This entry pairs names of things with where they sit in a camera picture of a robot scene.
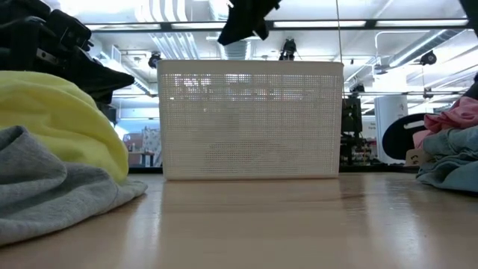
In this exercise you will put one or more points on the yellow garment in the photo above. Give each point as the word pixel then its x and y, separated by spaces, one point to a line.
pixel 56 123

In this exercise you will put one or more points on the grey garment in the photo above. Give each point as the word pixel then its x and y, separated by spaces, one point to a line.
pixel 45 198

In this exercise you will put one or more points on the black garment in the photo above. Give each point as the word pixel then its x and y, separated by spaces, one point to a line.
pixel 242 18

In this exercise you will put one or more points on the pink garment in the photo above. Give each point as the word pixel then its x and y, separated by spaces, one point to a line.
pixel 455 116

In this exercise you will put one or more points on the light blue jeans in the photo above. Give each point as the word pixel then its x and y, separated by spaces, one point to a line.
pixel 452 164

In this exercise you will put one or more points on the black ceiling spotlight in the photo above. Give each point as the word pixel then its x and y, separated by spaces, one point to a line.
pixel 428 58
pixel 154 60

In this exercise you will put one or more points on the white perforated laundry basket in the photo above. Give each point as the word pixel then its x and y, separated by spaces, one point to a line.
pixel 250 123

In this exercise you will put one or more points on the black robot rig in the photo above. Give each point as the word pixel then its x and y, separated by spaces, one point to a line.
pixel 351 112

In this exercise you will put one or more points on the white cylindrical column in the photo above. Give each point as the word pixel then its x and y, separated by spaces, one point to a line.
pixel 390 108

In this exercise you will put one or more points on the black stool with round back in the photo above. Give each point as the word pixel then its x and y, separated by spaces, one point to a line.
pixel 397 142

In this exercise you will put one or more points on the white clothing tag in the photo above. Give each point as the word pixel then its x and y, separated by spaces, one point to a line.
pixel 415 157

